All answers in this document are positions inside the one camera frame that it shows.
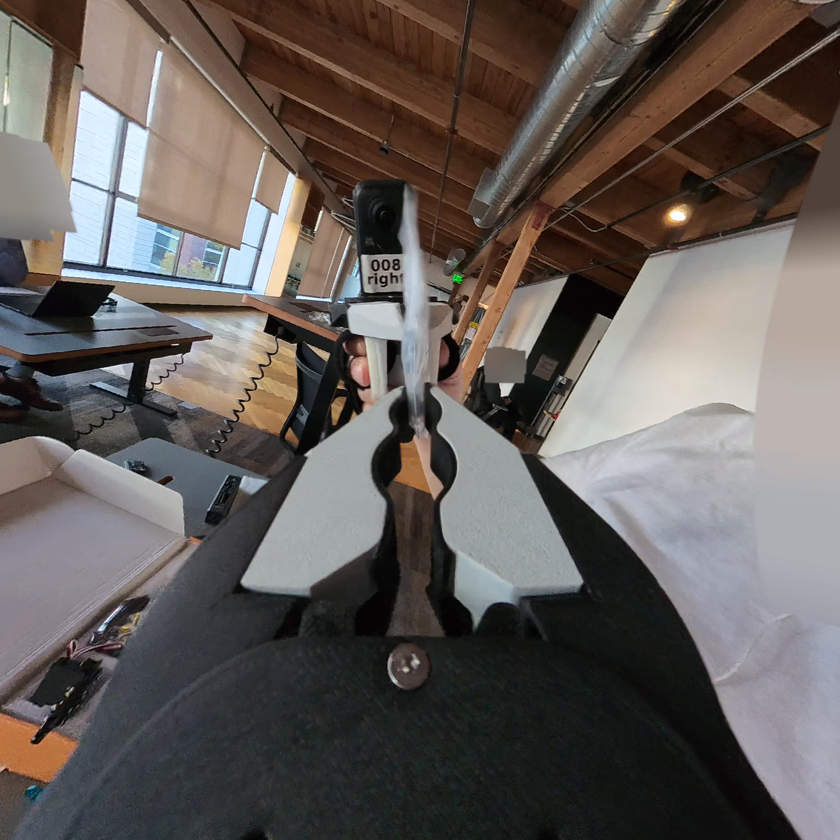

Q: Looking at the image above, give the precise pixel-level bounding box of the small clear parts bag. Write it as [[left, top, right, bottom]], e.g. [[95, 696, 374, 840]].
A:
[[399, 184, 435, 442]]

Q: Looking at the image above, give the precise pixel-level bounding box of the person's white shirt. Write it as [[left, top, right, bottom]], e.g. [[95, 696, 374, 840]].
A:
[[525, 402, 840, 840]]

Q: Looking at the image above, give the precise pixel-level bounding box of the beige roller window blind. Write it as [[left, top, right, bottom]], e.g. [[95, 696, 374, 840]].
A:
[[138, 49, 265, 249], [80, 0, 163, 130]]

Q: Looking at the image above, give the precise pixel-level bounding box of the black office desk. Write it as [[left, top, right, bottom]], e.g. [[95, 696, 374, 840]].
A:
[[0, 298, 214, 421], [243, 294, 349, 345]]

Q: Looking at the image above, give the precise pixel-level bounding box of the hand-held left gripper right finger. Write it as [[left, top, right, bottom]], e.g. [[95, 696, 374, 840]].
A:
[[423, 386, 586, 636]]

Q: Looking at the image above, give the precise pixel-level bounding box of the black coiled cable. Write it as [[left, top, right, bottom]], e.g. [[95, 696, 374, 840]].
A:
[[206, 331, 284, 455], [75, 348, 191, 442]]

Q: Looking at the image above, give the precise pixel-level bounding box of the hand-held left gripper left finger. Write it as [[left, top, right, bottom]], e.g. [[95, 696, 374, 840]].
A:
[[238, 386, 413, 636]]

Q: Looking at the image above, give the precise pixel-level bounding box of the wooden support post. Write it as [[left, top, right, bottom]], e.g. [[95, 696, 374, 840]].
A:
[[459, 203, 551, 395]]

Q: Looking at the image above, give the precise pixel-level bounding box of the black rectangular device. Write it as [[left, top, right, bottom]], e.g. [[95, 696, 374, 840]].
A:
[[205, 474, 241, 525]]

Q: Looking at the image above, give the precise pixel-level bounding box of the dark laptop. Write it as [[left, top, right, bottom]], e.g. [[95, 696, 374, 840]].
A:
[[0, 279, 116, 319]]

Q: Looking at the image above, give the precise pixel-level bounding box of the black office chair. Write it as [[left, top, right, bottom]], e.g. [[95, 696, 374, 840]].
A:
[[279, 341, 349, 455]]

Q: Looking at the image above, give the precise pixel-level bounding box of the black robot claw with servo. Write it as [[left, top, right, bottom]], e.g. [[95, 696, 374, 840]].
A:
[[29, 594, 151, 746]]

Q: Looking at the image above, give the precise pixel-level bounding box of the person's right hand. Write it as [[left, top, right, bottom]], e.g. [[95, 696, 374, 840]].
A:
[[345, 335, 371, 414]]

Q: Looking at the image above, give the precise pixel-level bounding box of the silver ventilation duct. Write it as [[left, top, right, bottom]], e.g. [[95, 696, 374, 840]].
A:
[[471, 0, 732, 229]]

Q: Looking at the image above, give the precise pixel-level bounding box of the white cardboard box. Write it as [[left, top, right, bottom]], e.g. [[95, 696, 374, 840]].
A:
[[0, 436, 191, 782]]

